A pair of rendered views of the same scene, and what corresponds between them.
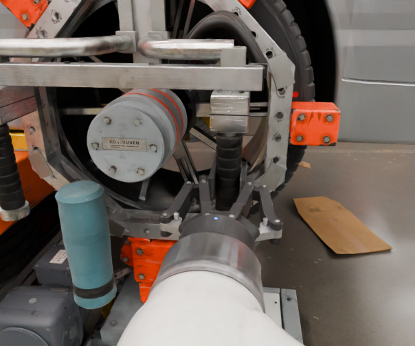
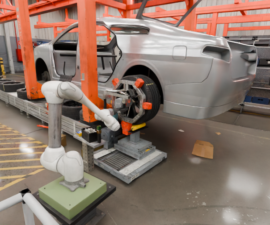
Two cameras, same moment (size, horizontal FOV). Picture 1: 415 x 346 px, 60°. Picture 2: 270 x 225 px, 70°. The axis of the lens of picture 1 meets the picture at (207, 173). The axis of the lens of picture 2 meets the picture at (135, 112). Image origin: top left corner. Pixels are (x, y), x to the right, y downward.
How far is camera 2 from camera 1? 188 cm
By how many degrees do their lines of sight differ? 32
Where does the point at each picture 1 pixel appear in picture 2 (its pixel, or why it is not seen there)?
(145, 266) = (123, 126)
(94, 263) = not seen: hidden behind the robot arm
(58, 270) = not seen: hidden behind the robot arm
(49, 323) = (108, 131)
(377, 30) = (169, 92)
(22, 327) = (104, 131)
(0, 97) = (105, 95)
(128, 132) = (118, 102)
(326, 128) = (146, 106)
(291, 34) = (146, 91)
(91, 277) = not seen: hidden behind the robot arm
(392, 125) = (173, 110)
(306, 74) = (149, 97)
